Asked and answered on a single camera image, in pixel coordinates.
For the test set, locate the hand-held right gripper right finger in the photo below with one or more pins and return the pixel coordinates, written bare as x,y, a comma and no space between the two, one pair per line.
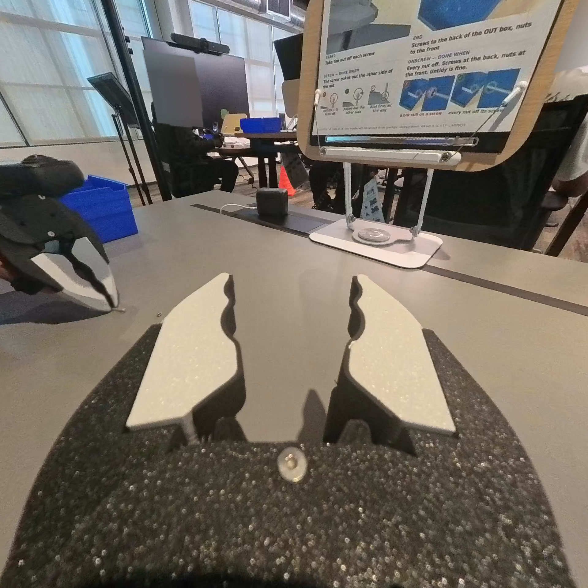
395,367

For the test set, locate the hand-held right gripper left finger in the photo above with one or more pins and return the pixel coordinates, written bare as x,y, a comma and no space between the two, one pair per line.
193,363

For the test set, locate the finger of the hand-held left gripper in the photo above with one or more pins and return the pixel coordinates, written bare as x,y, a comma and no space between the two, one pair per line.
59,275
99,266

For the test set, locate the blue plastic bin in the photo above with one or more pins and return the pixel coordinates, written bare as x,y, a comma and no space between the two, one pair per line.
110,216

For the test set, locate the instruction sheet on stand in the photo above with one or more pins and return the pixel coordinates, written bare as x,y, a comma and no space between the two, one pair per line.
399,248

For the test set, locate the black tilted panel stand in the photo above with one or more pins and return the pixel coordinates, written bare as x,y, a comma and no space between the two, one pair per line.
112,94

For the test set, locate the printed paper tag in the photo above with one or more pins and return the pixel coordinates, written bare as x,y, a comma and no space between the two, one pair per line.
372,202

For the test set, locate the black charger cube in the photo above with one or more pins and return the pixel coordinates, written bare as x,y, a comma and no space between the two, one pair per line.
272,201

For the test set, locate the black pole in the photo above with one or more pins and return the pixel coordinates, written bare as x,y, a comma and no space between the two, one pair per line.
120,36

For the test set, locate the small tan wooden stand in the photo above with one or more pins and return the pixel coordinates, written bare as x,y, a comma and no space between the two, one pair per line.
234,123

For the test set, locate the black mesh office chair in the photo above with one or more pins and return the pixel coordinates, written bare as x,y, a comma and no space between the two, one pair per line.
496,197

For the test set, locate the orange traffic cone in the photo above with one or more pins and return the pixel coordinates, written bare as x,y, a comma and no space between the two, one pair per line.
287,181

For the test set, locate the wooden desk with black legs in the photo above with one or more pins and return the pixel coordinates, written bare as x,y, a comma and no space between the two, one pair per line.
262,138

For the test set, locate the blue bin on desk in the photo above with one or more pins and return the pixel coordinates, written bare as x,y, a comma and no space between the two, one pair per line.
261,125

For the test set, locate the grey desk with dark legs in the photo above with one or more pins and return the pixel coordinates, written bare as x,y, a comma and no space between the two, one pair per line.
565,225

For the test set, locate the large black monitor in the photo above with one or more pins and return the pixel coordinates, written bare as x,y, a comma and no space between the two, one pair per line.
225,82

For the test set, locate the black webcam bar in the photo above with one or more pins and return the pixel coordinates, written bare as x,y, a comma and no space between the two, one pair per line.
202,43

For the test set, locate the black angled monitor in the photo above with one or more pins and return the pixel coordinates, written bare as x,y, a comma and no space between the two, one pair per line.
287,53

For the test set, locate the printed instruction sheet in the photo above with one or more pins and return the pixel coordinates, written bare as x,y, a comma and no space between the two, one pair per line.
413,69

